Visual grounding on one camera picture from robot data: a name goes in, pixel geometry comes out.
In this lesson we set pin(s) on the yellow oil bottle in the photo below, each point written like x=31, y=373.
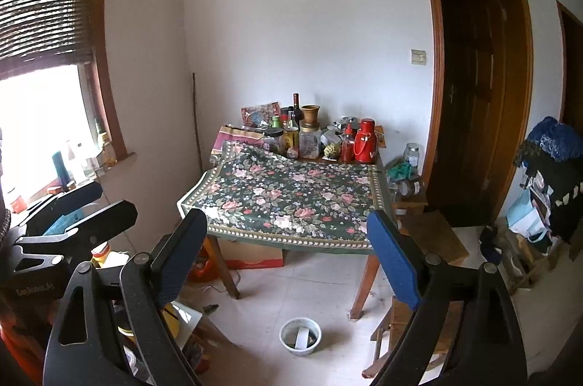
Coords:
x=109, y=149

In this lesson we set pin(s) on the pile of clothes and bags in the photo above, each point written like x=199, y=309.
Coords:
x=564, y=204

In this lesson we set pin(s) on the dark wine bottle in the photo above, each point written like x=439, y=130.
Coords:
x=297, y=108

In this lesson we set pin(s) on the teal bottle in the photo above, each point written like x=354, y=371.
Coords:
x=61, y=170

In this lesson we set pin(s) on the red sauce bottle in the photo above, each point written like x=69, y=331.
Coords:
x=348, y=147

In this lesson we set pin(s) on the dark lidded jar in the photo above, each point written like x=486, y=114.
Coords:
x=274, y=141

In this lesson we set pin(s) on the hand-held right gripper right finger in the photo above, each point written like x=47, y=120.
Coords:
x=394, y=263

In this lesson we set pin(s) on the dark wooden door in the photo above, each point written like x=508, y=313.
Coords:
x=478, y=85

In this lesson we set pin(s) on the green glass bottle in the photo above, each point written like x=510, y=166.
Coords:
x=98, y=133

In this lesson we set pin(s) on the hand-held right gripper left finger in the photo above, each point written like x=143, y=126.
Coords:
x=177, y=258

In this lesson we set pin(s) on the yellow label liquor bottle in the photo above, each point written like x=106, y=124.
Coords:
x=290, y=138

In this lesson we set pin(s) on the red thermos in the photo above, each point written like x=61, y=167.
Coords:
x=365, y=142

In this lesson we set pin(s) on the small white carton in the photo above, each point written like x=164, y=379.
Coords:
x=330, y=137

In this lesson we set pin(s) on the narrow wooden door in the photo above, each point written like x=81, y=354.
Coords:
x=573, y=67

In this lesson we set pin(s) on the green cap bottle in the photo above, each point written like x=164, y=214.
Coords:
x=276, y=123

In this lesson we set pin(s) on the brown ceramic vase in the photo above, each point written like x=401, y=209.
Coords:
x=310, y=114

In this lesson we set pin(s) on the wooden rack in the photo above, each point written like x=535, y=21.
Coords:
x=533, y=263

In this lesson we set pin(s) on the wooden table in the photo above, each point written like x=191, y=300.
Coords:
x=364, y=286

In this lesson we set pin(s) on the wooden board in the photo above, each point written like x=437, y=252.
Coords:
x=432, y=238

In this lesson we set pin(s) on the brown tape roll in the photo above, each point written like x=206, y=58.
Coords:
x=410, y=186

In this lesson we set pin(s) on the gold ball ornament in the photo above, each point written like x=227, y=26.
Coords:
x=332, y=151

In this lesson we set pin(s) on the light blue bag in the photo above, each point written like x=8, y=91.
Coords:
x=526, y=217

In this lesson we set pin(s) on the floral tablecloth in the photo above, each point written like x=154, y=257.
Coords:
x=291, y=195

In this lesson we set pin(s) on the beige light switch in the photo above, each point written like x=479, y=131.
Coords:
x=418, y=57

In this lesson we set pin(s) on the red cup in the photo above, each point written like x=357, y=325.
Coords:
x=17, y=204

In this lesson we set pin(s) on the green cloth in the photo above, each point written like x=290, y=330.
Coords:
x=401, y=171

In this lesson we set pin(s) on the black shoes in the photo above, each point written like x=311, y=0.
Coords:
x=489, y=245

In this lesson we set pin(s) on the clear jar gold lid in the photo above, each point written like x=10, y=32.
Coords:
x=310, y=140

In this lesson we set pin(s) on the blue printed bag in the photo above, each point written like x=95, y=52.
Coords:
x=61, y=224

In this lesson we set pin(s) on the red printed packet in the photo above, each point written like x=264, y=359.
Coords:
x=260, y=114

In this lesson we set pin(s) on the long white box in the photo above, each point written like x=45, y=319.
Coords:
x=302, y=339

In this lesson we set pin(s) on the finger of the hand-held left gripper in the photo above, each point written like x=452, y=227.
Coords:
x=104, y=218
x=75, y=197

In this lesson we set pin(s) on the empty glass jar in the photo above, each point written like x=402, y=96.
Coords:
x=411, y=156

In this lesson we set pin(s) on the orange plastic container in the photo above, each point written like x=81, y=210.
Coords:
x=205, y=267

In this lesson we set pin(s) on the blue patterned cloth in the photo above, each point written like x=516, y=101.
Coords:
x=558, y=138

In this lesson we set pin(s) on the white bowl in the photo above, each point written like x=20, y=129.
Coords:
x=287, y=345

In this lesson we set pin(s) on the cardboard box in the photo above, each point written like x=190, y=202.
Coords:
x=255, y=256

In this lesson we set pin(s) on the maroon striped cloth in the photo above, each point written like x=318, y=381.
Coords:
x=237, y=139

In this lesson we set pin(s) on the small wooden side stool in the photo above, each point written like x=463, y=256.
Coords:
x=410, y=204

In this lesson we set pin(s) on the clear plastic bottle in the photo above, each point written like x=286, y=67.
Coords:
x=75, y=163

